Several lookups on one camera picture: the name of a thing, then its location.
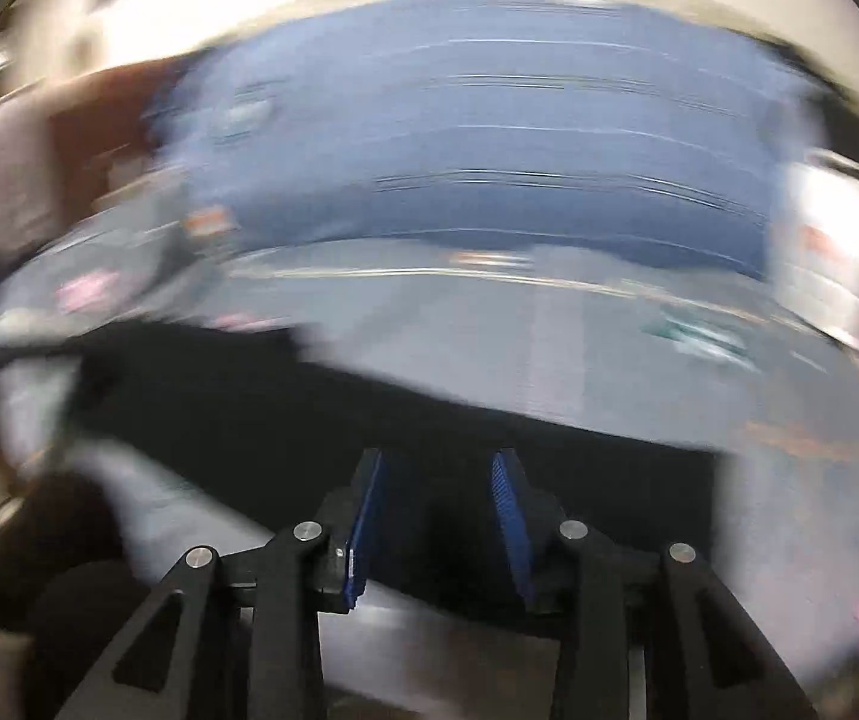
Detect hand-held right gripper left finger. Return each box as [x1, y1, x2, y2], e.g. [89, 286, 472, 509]
[55, 448, 391, 720]

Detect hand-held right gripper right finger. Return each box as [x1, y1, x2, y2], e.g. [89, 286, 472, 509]
[491, 448, 813, 720]

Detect black pants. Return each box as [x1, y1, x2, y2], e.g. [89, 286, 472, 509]
[0, 319, 722, 616]

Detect grey patterned bed sheet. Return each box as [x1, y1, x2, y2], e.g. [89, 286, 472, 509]
[0, 232, 859, 691]

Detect blue plaid pillow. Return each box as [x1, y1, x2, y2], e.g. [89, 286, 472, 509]
[152, 0, 776, 278]

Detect white paper bag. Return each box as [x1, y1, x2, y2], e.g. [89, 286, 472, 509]
[774, 150, 859, 350]

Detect brown headboard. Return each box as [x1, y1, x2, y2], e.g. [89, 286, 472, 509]
[0, 60, 183, 256]

